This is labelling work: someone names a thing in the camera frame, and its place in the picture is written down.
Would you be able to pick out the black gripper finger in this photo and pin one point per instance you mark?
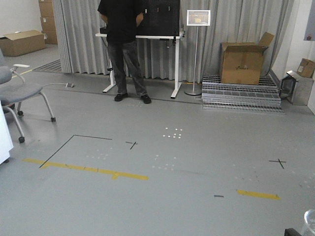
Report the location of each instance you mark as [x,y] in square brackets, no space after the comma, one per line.
[291,232]

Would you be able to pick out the sign on metal stand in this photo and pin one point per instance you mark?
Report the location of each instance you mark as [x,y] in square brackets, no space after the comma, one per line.
[197,18]

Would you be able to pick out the open cardboard box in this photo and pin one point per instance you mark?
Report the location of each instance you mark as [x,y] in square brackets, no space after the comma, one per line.
[241,63]

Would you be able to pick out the stacked cardboard boxes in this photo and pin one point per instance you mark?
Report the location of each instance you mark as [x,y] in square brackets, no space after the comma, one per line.
[48,21]

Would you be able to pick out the white standing desk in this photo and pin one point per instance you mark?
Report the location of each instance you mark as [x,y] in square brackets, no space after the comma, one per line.
[176,43]

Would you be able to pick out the grey curtain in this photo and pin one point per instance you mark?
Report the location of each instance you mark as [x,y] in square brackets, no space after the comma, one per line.
[77,22]

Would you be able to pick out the clear glass 100ml beaker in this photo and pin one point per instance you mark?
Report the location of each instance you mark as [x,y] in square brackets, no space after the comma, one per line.
[308,228]

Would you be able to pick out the metal floodlight box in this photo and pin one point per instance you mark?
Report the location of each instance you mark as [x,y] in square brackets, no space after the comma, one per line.
[296,88]

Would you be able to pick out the grey office chair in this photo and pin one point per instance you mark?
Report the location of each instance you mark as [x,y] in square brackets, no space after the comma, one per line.
[12,95]

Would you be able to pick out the white cabinet corner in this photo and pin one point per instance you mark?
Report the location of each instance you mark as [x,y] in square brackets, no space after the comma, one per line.
[6,144]

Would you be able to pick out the cardboard box on floor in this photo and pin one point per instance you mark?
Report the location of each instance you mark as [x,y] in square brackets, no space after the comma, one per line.
[20,43]

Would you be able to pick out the black pegboard panel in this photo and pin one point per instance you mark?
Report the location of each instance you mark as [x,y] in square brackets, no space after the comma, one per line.
[161,18]

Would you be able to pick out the person in black clothes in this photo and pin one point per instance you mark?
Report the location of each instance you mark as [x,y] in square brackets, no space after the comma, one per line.
[122,18]

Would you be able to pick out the stack of metal grates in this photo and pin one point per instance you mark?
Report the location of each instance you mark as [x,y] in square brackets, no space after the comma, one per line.
[261,98]

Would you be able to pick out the small cardboard box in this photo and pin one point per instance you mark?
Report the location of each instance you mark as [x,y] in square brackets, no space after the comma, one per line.
[306,68]

